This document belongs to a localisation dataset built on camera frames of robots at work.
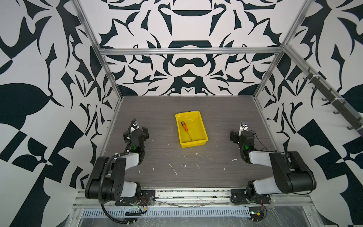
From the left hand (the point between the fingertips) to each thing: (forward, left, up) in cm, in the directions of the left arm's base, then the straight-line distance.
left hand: (134, 127), depth 89 cm
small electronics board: (-45, -65, -12) cm, 80 cm away
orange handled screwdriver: (+6, -31, -9) cm, 33 cm away
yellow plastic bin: (+3, -36, -9) cm, 37 cm away
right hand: (-2, -68, -4) cm, 68 cm away
